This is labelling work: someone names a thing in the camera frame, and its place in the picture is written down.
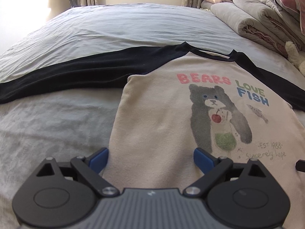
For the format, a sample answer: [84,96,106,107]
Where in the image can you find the beige black raglan bear shirt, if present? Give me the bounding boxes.
[1,43,304,228]

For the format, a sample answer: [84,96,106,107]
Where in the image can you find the grey bed sheet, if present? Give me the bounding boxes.
[0,2,305,229]

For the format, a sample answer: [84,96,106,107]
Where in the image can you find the white plush toy dog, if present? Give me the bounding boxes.
[285,41,305,76]

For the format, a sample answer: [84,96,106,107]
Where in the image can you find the upper folded grey quilt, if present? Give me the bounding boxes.
[233,0,304,51]

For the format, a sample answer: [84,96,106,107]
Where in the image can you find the folded grey quilt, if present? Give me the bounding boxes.
[210,3,287,57]
[233,0,304,51]

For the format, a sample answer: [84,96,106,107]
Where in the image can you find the lower folded grey quilt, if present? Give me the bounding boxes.
[210,3,287,57]

